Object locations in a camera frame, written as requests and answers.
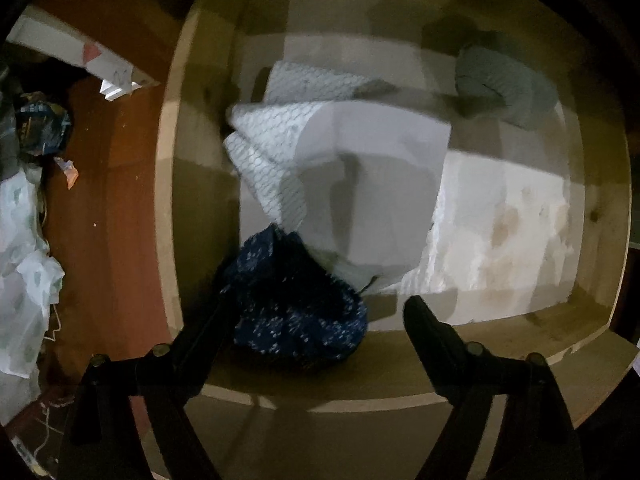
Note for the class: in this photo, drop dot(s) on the white mesh patterned cloth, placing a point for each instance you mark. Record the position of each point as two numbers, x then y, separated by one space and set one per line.
310 82
375 170

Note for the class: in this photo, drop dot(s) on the wooden drawer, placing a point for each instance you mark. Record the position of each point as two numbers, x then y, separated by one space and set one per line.
350 380

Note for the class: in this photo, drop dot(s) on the white paper scrap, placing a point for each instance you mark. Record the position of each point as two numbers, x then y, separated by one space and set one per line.
55 40

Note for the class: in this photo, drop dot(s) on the blue patterned underwear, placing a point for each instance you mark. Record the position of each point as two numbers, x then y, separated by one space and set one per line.
300 310

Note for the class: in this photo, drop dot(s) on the white plastic bag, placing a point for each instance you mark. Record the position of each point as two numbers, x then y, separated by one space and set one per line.
20 260

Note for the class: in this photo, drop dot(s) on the grey underwear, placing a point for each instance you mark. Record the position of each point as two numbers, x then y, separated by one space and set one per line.
500 85

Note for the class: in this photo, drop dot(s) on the blue snack packet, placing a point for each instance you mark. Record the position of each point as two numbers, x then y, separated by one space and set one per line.
45 122

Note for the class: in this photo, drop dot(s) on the orange wrapper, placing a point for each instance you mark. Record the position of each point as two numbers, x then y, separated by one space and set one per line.
67 172

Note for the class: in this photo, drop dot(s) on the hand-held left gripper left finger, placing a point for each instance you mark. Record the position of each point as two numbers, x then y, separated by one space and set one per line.
210 340

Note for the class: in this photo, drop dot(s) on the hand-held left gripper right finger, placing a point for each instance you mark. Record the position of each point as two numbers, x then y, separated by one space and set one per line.
430 340

